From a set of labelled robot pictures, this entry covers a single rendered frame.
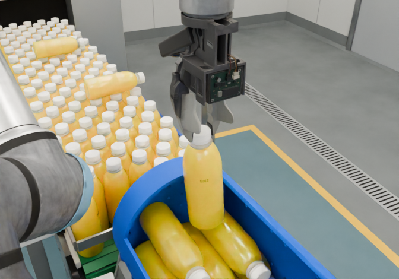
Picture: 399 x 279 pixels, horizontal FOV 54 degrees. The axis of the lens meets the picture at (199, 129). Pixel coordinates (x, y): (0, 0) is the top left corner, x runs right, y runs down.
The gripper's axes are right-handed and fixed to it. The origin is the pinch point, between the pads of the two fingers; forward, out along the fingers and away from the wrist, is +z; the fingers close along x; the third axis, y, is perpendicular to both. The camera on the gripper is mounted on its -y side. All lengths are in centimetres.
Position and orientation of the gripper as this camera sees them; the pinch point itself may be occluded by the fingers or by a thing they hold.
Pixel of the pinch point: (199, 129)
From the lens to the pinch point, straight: 65.6
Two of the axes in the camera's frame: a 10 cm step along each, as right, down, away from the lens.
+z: 0.0, 8.5, 5.2
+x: 8.6, -2.7, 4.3
